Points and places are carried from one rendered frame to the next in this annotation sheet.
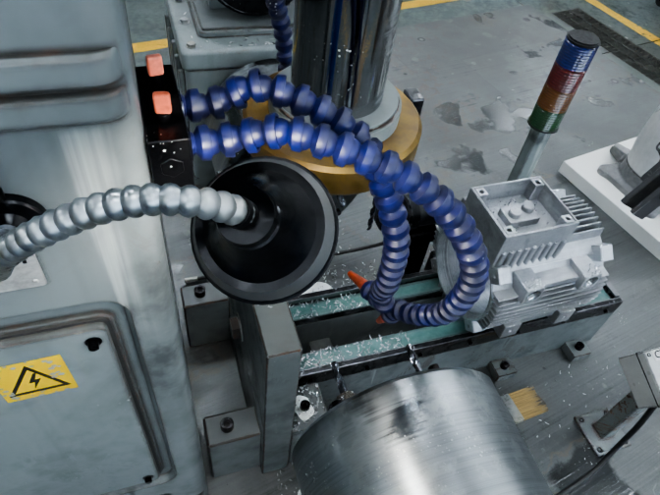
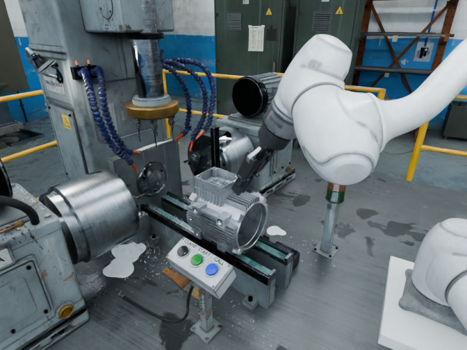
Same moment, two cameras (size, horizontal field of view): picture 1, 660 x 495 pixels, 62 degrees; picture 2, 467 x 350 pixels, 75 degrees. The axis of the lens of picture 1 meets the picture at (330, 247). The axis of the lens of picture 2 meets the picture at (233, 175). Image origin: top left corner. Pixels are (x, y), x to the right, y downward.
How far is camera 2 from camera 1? 110 cm
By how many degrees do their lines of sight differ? 54
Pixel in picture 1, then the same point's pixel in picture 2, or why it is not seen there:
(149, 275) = (74, 100)
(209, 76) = not seen: hidden behind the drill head
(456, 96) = (383, 210)
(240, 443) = not seen: hidden behind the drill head
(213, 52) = (223, 121)
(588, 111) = not seen: outside the picture
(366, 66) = (139, 82)
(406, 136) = (150, 107)
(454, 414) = (98, 177)
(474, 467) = (81, 182)
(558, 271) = (215, 212)
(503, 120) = (395, 230)
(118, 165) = (66, 69)
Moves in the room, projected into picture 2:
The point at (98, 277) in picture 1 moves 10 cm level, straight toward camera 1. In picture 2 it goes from (69, 96) to (41, 102)
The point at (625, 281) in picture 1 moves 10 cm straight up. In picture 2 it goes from (333, 317) to (338, 292)
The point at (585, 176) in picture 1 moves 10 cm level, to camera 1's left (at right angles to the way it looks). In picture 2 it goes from (392, 267) to (369, 250)
